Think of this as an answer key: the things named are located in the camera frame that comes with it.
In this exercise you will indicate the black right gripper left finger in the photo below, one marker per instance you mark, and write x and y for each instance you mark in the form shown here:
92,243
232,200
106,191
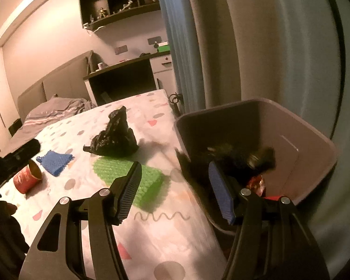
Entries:
57,252

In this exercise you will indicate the grey plastic trash bin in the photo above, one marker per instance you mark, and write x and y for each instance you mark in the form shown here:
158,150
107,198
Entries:
304,156

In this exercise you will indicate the green box on desk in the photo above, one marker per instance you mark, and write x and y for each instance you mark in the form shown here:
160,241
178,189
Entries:
163,47

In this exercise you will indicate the small black bag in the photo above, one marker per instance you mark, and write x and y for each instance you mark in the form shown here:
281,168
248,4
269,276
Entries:
236,160

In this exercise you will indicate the crushed red paper cup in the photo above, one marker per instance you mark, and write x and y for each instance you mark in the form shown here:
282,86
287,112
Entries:
257,185

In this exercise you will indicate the brown padded headboard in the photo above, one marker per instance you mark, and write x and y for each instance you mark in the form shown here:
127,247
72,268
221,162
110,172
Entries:
66,81

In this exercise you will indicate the dark desk with drawers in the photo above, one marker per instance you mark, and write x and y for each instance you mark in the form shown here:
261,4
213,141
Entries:
136,76

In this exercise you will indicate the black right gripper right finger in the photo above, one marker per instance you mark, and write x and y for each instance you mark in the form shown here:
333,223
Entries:
271,242

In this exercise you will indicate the beige curtain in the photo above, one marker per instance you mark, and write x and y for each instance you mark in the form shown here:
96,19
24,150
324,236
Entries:
297,53

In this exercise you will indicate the black plastic bag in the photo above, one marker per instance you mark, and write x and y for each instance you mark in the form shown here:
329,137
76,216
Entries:
117,140

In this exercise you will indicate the blue foam net sleeve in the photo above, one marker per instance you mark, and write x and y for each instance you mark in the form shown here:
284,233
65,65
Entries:
54,163

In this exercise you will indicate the green foam net sleeve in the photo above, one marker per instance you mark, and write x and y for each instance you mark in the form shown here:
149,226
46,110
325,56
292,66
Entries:
108,169

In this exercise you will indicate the bed with grey bedding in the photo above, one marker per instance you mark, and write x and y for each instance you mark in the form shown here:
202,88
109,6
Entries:
47,113

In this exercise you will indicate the blue curtain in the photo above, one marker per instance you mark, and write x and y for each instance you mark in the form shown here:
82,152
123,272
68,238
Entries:
183,41

